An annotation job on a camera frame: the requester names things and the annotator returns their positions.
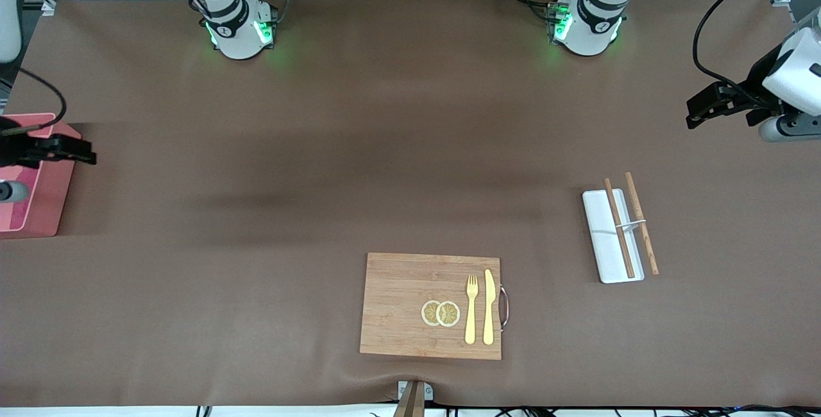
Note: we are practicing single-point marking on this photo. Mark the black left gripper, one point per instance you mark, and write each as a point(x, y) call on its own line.
point(755, 88)

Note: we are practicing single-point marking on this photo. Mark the white rectangular tray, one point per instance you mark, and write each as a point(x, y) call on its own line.
point(606, 244)

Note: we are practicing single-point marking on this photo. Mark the grey metal bracket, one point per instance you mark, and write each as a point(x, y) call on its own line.
point(426, 391)

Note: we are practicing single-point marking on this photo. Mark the wooden cutting board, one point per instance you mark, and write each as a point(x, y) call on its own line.
point(404, 301)

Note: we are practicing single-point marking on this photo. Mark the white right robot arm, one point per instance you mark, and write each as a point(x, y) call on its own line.
point(237, 25)

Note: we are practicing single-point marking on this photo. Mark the brown wooden chopstick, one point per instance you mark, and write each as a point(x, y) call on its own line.
point(619, 228)
point(641, 223)

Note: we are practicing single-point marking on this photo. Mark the yellow knife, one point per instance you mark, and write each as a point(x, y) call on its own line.
point(489, 308)

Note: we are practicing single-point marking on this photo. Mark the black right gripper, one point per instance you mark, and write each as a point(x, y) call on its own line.
point(14, 149)

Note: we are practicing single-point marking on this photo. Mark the dried lemon slice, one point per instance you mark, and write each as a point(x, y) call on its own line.
point(449, 314)
point(428, 313)

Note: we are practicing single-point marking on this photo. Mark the wooden mount stick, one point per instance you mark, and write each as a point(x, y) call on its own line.
point(410, 404)

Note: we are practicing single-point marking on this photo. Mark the yellow fork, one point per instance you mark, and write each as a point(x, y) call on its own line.
point(471, 314)

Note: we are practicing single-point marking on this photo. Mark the pink open box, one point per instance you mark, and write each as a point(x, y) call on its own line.
point(51, 192)

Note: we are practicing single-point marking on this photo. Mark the brown table mat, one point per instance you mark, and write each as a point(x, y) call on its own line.
point(385, 147)

